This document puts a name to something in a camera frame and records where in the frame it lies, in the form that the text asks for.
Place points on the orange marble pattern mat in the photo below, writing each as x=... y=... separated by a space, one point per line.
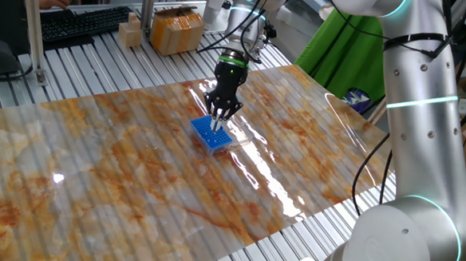
x=95 y=159

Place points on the blue pipette tip holder box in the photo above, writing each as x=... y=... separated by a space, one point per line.
x=212 y=141

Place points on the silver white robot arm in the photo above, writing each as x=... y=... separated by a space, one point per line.
x=423 y=156

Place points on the green cloth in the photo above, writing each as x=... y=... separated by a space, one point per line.
x=340 y=60

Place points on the blue patterned bag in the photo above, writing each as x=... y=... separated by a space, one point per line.
x=356 y=100

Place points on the black computer keyboard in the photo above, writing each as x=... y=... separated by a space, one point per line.
x=62 y=25

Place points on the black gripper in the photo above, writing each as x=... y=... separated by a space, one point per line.
x=229 y=80

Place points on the taped cardboard box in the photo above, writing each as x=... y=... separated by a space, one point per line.
x=176 y=29

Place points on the wooden block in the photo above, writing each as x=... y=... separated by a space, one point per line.
x=130 y=33

